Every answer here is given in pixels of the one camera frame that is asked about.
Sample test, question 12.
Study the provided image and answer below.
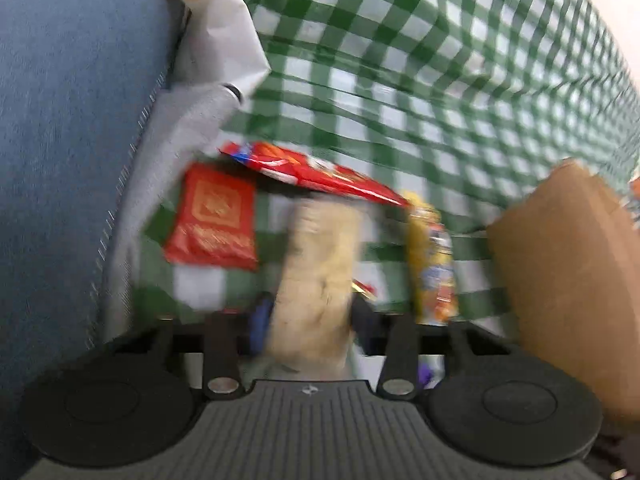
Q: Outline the purple candy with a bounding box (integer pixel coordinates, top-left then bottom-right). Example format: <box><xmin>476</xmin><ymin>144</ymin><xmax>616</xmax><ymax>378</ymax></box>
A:
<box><xmin>418</xmin><ymin>354</ymin><xmax>445</xmax><ymax>389</ymax></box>

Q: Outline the beige cereal bar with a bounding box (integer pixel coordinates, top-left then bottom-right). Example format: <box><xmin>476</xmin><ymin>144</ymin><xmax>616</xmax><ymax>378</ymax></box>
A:
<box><xmin>266</xmin><ymin>198</ymin><xmax>362</xmax><ymax>379</ymax></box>

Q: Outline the red square Chinese snack packet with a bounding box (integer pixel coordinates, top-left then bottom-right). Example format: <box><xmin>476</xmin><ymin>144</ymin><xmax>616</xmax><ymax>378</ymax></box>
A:
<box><xmin>164</xmin><ymin>162</ymin><xmax>258</xmax><ymax>271</ymax></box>

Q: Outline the long red snack wrapper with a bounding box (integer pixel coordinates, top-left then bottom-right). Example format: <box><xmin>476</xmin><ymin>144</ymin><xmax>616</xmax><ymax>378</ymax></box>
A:
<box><xmin>219</xmin><ymin>142</ymin><xmax>408</xmax><ymax>207</ymax></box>

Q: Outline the small gold red candy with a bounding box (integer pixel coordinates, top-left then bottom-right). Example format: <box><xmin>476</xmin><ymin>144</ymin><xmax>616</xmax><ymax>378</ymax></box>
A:
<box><xmin>352</xmin><ymin>280</ymin><xmax>378</xmax><ymax>302</ymax></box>

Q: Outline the yellow wrapped bun snack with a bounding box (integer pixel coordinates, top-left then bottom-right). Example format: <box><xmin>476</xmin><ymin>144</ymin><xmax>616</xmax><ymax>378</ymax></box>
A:
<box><xmin>402</xmin><ymin>192</ymin><xmax>459</xmax><ymax>324</ymax></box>

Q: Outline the cardboard box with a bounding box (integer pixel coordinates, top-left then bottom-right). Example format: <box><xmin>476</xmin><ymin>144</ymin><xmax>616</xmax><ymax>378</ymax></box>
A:
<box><xmin>487</xmin><ymin>159</ymin><xmax>639</xmax><ymax>426</ymax></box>

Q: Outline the green white checkered cloth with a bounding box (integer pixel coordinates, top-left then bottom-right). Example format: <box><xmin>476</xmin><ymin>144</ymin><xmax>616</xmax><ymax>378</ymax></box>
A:
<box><xmin>127</xmin><ymin>0</ymin><xmax>640</xmax><ymax>380</ymax></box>

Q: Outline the white grey paper bag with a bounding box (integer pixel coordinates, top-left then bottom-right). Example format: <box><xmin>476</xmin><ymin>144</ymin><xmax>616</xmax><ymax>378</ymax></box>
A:
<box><xmin>96</xmin><ymin>0</ymin><xmax>270</xmax><ymax>341</ymax></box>

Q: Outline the blue sofa cushion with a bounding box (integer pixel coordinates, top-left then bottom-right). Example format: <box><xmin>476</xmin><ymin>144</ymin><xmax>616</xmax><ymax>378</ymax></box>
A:
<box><xmin>1</xmin><ymin>0</ymin><xmax>183</xmax><ymax>479</ymax></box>

